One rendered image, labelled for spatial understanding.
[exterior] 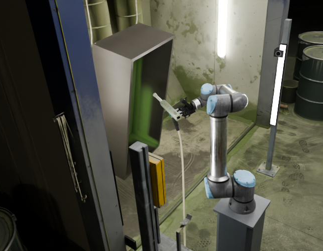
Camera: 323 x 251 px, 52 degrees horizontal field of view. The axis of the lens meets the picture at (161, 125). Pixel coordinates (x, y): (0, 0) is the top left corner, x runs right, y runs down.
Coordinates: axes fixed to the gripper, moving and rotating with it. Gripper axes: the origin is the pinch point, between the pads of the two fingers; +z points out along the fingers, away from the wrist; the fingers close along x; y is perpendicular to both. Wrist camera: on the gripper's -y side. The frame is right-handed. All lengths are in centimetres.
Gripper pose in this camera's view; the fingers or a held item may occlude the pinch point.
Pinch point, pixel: (171, 114)
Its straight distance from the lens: 265.6
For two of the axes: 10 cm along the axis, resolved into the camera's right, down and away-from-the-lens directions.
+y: 2.7, 7.7, 5.8
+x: -4.2, -4.5, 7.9
